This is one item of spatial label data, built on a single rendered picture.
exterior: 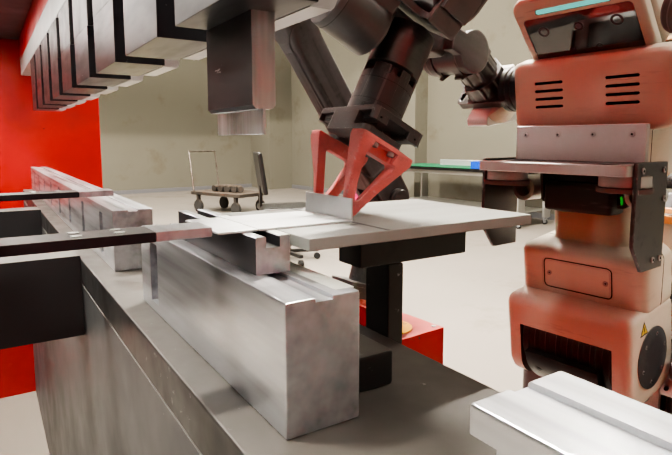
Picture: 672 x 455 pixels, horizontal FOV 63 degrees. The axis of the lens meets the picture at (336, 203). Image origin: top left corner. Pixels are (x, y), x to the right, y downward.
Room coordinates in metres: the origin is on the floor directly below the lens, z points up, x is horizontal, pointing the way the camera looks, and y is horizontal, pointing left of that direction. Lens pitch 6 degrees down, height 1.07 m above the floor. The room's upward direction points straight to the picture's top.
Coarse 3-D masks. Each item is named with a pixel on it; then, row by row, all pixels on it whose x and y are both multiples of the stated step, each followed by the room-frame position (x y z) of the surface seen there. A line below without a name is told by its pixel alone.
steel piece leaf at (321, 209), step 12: (312, 192) 0.56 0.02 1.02; (312, 204) 0.56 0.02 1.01; (324, 204) 0.54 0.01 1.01; (336, 204) 0.52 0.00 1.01; (348, 204) 0.50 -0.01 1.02; (240, 216) 0.52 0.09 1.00; (252, 216) 0.52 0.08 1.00; (264, 216) 0.52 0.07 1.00; (276, 216) 0.52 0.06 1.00; (288, 216) 0.52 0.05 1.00; (300, 216) 0.52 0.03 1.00; (312, 216) 0.52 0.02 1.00; (324, 216) 0.52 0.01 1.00; (336, 216) 0.52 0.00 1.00; (348, 216) 0.50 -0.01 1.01; (264, 228) 0.45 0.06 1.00; (276, 228) 0.46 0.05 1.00
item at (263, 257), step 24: (192, 216) 0.55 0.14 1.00; (216, 216) 0.55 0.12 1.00; (192, 240) 0.55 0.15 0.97; (216, 240) 0.49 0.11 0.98; (240, 240) 0.44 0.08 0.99; (264, 240) 0.42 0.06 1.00; (288, 240) 0.43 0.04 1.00; (240, 264) 0.44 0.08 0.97; (264, 264) 0.42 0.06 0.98; (288, 264) 0.43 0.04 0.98
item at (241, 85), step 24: (240, 24) 0.45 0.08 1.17; (264, 24) 0.44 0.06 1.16; (216, 48) 0.49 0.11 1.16; (240, 48) 0.45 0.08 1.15; (264, 48) 0.44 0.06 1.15; (216, 72) 0.50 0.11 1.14; (240, 72) 0.45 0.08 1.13; (264, 72) 0.44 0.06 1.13; (216, 96) 0.50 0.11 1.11; (240, 96) 0.45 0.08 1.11; (264, 96) 0.44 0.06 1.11; (240, 120) 0.47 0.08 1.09; (264, 120) 0.44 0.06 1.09
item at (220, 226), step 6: (204, 222) 0.48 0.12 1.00; (210, 222) 0.48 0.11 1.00; (216, 222) 0.48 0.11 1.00; (222, 222) 0.48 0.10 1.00; (228, 222) 0.48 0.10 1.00; (234, 222) 0.48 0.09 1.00; (216, 228) 0.45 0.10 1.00; (222, 228) 0.45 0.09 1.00; (228, 228) 0.45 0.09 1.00; (234, 228) 0.45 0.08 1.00; (240, 228) 0.45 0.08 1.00; (246, 228) 0.45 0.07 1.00; (252, 228) 0.45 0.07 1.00; (222, 234) 0.43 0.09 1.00
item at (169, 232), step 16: (176, 224) 0.45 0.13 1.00; (192, 224) 0.45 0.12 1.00; (0, 240) 0.38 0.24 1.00; (16, 240) 0.38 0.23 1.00; (32, 240) 0.38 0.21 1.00; (48, 240) 0.38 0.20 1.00; (64, 240) 0.38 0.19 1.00; (80, 240) 0.39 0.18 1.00; (96, 240) 0.39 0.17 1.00; (112, 240) 0.40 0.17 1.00; (128, 240) 0.40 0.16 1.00; (144, 240) 0.41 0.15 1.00; (160, 240) 0.42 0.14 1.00; (0, 256) 0.36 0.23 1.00
